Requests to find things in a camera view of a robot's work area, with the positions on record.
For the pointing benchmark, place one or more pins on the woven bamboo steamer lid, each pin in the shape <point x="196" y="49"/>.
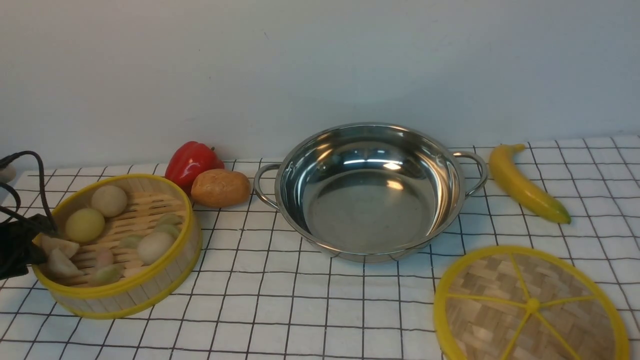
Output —
<point x="515" y="303"/>

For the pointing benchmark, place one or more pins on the yellow-green round bun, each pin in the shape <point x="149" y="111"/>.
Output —
<point x="84" y="225"/>

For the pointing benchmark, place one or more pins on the brown potato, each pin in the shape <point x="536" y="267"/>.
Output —
<point x="219" y="188"/>

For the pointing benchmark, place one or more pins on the white checkered tablecloth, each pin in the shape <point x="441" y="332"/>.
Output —
<point x="259" y="291"/>

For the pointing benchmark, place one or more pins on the green dumpling middle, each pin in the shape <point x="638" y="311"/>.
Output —
<point x="130" y="241"/>

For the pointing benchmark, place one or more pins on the white dumpling upper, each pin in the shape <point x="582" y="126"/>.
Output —
<point x="68" y="248"/>

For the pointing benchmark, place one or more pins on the green dumpling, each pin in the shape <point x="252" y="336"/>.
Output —
<point x="106" y="275"/>
<point x="169" y="223"/>
<point x="130" y="241"/>

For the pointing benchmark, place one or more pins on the white round bun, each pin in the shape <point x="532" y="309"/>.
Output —
<point x="109" y="200"/>

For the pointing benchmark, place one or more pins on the white dumpling lower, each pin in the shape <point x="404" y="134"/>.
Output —
<point x="60" y="266"/>

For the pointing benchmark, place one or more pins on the pink small dumpling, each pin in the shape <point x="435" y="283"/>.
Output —
<point x="103" y="258"/>

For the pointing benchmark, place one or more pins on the stainless steel pot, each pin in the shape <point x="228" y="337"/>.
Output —
<point x="370" y="192"/>

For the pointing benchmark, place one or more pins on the white dumpling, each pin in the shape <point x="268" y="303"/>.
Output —
<point x="68" y="248"/>
<point x="60" y="266"/>

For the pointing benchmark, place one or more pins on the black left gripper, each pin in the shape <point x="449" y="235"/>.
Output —
<point x="17" y="247"/>

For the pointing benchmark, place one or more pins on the yellow banana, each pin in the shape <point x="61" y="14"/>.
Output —
<point x="521" y="189"/>

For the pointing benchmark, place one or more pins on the green dumpling front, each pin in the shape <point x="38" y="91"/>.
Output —
<point x="106" y="275"/>

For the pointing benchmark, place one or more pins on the white bun front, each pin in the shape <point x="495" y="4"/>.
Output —
<point x="153" y="246"/>

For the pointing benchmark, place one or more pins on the red bell pepper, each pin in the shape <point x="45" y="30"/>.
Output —
<point x="189" y="161"/>

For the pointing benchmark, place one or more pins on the green dumpling right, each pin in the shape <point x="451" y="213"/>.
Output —
<point x="169" y="223"/>

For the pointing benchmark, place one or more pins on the bamboo steamer basket yellow rim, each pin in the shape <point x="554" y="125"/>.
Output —
<point x="140" y="286"/>

